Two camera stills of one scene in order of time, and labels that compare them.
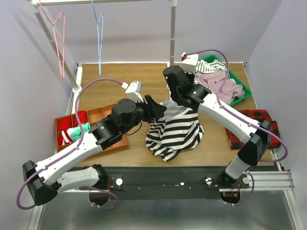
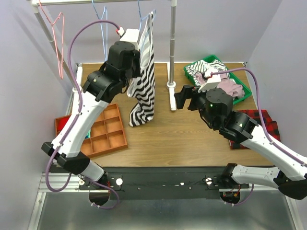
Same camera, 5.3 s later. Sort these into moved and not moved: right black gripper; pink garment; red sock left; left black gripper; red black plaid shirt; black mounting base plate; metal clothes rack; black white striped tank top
Moved: right black gripper; left black gripper; black white striped tank top
Not moved: red sock left; black mounting base plate; red black plaid shirt; pink garment; metal clothes rack
